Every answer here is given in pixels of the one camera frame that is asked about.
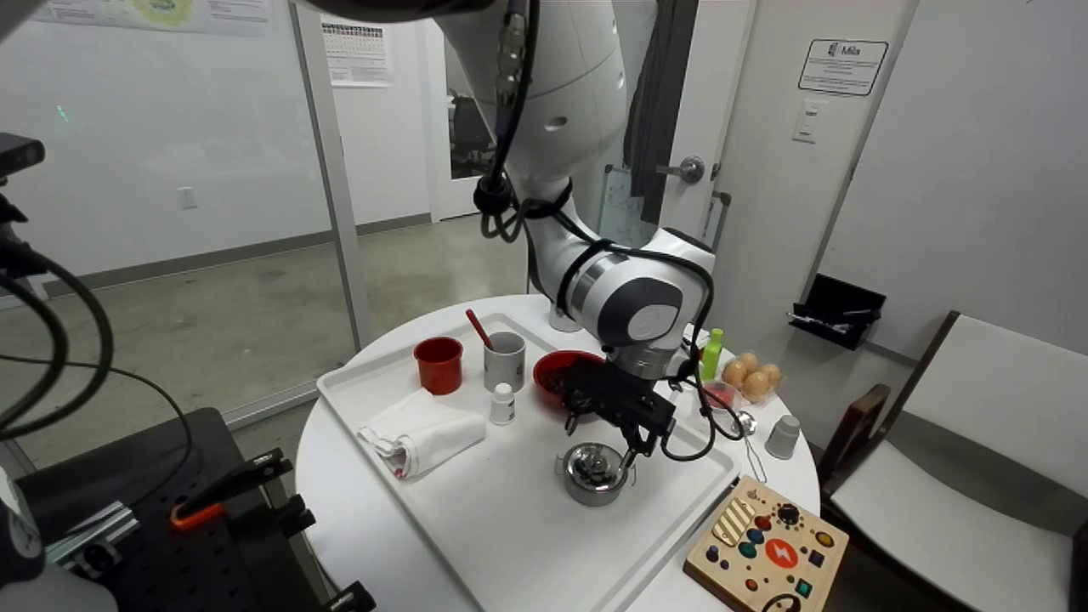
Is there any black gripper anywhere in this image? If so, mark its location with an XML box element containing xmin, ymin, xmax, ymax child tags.
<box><xmin>556</xmin><ymin>362</ymin><xmax>680</xmax><ymax>461</ymax></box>

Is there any small steel pot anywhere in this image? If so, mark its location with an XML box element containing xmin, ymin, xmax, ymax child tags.
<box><xmin>561</xmin><ymin>443</ymin><xmax>639</xmax><ymax>511</ymax></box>

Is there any white plastic tray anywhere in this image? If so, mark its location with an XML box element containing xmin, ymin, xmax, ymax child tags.
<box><xmin>312</xmin><ymin>309</ymin><xmax>742</xmax><ymax>612</ymax></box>

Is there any red bowl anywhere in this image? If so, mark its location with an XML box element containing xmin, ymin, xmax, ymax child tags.
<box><xmin>530</xmin><ymin>347</ymin><xmax>612</xmax><ymax>416</ymax></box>

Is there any small white shaker bottle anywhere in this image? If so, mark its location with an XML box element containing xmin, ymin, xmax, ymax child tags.
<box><xmin>490</xmin><ymin>381</ymin><xmax>521</xmax><ymax>427</ymax></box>

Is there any clear cup with red content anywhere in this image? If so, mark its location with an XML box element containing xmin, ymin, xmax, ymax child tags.
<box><xmin>694</xmin><ymin>377</ymin><xmax>742</xmax><ymax>440</ymax></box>

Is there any grey mug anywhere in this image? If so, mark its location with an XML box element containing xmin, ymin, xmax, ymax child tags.
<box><xmin>478</xmin><ymin>329</ymin><xmax>530</xmax><ymax>394</ymax></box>

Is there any green bottle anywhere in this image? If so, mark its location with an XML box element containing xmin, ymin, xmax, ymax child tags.
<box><xmin>697</xmin><ymin>328</ymin><xmax>729</xmax><ymax>388</ymax></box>

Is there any metal spoon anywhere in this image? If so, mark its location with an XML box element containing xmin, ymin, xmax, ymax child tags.
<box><xmin>731</xmin><ymin>407</ymin><xmax>773</xmax><ymax>486</ymax></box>

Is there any red spoon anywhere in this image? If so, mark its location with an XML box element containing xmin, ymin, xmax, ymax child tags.
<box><xmin>462</xmin><ymin>307</ymin><xmax>496</xmax><ymax>354</ymax></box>

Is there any rolled white towel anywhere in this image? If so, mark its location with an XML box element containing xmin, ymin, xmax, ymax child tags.
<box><xmin>358</xmin><ymin>388</ymin><xmax>493</xmax><ymax>483</ymax></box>

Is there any small grey cup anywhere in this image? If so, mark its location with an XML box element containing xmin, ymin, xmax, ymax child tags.
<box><xmin>760</xmin><ymin>410</ymin><xmax>803</xmax><ymax>461</ymax></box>

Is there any wooden busy board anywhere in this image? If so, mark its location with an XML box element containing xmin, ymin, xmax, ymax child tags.
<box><xmin>680</xmin><ymin>474</ymin><xmax>852</xmax><ymax>612</ymax></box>

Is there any black floor bin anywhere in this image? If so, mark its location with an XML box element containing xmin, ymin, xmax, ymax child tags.
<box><xmin>788</xmin><ymin>271</ymin><xmax>892</xmax><ymax>354</ymax></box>

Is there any dark hanging coat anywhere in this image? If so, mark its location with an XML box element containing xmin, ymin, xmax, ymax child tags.
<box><xmin>621</xmin><ymin>0</ymin><xmax>703</xmax><ymax>228</ymax></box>

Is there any dark chair with white cushions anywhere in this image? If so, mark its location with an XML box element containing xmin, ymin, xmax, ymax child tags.
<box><xmin>817</xmin><ymin>309</ymin><xmax>1088</xmax><ymax>612</ymax></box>

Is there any white door sign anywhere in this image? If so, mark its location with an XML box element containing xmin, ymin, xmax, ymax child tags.
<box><xmin>794</xmin><ymin>35</ymin><xmax>893</xmax><ymax>101</ymax></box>

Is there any white paper notice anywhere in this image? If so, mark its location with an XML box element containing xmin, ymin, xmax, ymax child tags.
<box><xmin>321</xmin><ymin>16</ymin><xmax>399</xmax><ymax>88</ymax></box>

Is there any poster with green circle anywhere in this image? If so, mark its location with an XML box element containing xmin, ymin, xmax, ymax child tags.
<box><xmin>38</xmin><ymin>0</ymin><xmax>283</xmax><ymax>35</ymax></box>

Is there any silver door handle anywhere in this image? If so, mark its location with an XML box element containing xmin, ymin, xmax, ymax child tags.
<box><xmin>658</xmin><ymin>156</ymin><xmax>708</xmax><ymax>188</ymax></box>

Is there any black clamp with orange handle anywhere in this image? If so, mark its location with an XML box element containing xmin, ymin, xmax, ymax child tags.
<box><xmin>167</xmin><ymin>445</ymin><xmax>297</xmax><ymax>538</ymax></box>

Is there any thin black cable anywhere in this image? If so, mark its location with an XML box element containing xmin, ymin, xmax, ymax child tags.
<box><xmin>0</xmin><ymin>350</ymin><xmax>196</xmax><ymax>469</ymax></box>

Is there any thick black cable loop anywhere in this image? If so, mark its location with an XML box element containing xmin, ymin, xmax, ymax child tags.
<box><xmin>0</xmin><ymin>247</ymin><xmax>122</xmax><ymax>440</ymax></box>

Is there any silver metal bracket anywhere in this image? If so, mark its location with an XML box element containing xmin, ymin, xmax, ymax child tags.
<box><xmin>44</xmin><ymin>495</ymin><xmax>145</xmax><ymax>572</ymax></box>

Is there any black camera stand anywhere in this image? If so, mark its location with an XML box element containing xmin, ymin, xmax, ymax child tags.
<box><xmin>0</xmin><ymin>134</ymin><xmax>50</xmax><ymax>284</ymax></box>

